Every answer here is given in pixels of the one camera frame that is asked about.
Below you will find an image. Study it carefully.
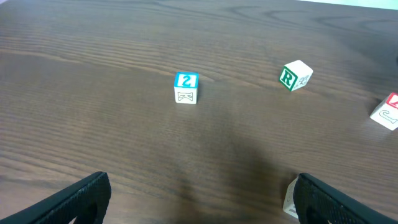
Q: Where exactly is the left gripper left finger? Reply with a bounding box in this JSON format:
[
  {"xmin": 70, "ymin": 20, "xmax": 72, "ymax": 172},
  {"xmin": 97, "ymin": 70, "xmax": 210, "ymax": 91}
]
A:
[{"xmin": 1, "ymin": 171, "xmax": 111, "ymax": 224}]

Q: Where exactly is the green face block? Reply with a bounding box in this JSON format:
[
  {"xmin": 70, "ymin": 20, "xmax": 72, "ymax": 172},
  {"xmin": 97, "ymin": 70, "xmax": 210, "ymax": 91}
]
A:
[{"xmin": 282, "ymin": 177, "xmax": 298, "ymax": 218}]

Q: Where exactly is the red letter A block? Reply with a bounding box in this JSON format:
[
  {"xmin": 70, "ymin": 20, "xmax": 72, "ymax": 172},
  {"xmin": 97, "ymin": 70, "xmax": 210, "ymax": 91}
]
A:
[{"xmin": 370, "ymin": 92, "xmax": 398, "ymax": 131}]

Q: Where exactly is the blue number 2 block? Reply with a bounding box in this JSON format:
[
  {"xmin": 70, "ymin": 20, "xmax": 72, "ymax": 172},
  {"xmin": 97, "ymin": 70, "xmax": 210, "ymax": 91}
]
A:
[{"xmin": 174, "ymin": 72, "xmax": 199, "ymax": 105}]

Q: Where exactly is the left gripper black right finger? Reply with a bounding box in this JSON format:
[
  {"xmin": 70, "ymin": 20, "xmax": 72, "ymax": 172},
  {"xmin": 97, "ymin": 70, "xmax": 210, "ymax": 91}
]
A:
[{"xmin": 293, "ymin": 173, "xmax": 397, "ymax": 224}]

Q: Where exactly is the cream block green R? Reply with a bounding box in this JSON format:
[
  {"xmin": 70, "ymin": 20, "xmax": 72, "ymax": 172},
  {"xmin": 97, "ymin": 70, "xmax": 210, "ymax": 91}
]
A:
[{"xmin": 279, "ymin": 60, "xmax": 313, "ymax": 91}]

